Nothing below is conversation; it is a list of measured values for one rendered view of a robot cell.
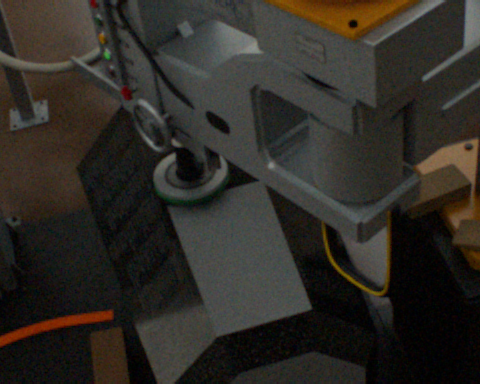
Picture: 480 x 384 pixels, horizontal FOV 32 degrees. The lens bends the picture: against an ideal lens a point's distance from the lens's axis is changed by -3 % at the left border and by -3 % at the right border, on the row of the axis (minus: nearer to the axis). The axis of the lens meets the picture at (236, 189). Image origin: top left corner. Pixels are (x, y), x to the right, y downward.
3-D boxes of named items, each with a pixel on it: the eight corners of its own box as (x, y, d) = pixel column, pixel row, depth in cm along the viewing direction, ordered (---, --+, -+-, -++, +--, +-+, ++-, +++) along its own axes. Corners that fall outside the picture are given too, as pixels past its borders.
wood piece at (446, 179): (452, 175, 242) (452, 162, 238) (471, 196, 234) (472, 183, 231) (393, 198, 238) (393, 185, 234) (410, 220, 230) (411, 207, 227)
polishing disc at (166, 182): (242, 168, 242) (242, 164, 241) (192, 210, 231) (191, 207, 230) (189, 142, 254) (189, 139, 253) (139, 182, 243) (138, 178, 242)
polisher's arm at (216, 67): (422, 233, 188) (427, 49, 155) (353, 291, 178) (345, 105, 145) (213, 108, 233) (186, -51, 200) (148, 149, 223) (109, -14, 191)
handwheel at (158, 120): (201, 145, 211) (192, 97, 201) (170, 165, 206) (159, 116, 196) (165, 122, 220) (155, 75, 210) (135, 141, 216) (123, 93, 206)
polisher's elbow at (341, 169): (356, 134, 187) (352, 61, 174) (421, 172, 175) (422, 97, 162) (293, 176, 179) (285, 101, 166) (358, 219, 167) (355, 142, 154)
